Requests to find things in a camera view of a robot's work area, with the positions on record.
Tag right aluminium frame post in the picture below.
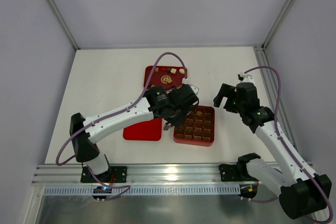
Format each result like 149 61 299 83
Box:
262 0 296 50

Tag left aluminium frame post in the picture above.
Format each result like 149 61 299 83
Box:
46 0 80 51

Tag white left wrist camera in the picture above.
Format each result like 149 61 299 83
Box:
182 78 200 95

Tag aluminium frame post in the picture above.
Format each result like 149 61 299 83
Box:
46 0 80 51
262 0 296 50

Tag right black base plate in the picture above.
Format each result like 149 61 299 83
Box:
218 164 238 182

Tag slotted cable duct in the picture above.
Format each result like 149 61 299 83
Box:
43 184 240 196

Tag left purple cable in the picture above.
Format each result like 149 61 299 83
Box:
56 52 188 201

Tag red chocolate tray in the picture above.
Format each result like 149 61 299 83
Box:
147 66 187 90

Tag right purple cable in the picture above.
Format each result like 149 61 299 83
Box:
243 66 333 222

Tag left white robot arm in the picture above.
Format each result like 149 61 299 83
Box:
69 84 199 175

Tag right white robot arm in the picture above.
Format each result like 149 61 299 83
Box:
213 82 332 219

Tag aluminium mounting rail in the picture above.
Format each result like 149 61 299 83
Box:
32 163 221 185

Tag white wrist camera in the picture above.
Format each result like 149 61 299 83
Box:
182 78 200 95
238 72 255 84

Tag red compartment chocolate box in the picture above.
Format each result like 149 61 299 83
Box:
173 105 215 147

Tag purple cable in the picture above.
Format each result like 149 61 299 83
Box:
243 66 333 222
56 52 188 201

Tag metal tweezers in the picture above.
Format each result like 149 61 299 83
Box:
163 123 170 131

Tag red box lid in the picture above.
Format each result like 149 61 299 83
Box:
123 119 162 141

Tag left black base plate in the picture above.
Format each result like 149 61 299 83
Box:
80 166 128 184

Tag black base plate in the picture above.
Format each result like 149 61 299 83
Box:
218 164 238 182
80 166 128 184

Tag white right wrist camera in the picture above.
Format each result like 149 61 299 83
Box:
238 72 255 84

